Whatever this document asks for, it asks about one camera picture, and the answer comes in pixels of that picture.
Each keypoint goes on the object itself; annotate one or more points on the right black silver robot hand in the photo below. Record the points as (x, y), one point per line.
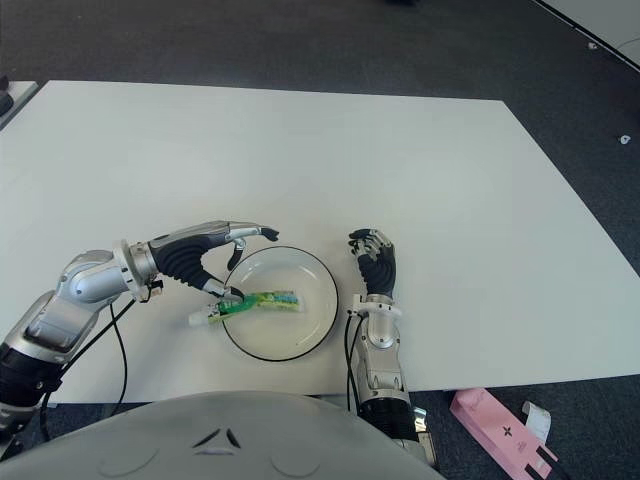
(380, 267)

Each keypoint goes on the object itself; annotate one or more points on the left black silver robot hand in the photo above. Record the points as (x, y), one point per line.
(180, 257)

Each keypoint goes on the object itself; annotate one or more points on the green white toothpaste tube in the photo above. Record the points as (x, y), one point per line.
(270, 299)

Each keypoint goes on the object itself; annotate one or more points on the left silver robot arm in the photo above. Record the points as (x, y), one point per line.
(75, 290)

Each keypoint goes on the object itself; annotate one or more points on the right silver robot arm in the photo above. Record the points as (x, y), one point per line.
(382, 360)

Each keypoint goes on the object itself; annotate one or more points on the white plate with black rim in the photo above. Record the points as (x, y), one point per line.
(295, 272)

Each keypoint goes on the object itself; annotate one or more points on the grey robot torso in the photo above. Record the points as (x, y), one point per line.
(225, 445)

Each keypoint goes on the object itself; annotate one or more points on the pink cardboard box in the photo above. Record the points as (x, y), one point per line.
(492, 427)

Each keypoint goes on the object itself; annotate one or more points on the white paper tag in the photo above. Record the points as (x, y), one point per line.
(539, 420)

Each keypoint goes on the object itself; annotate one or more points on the white side table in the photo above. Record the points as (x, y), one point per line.
(22, 92)

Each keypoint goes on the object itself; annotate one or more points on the white background table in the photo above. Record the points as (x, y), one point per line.
(600, 20)

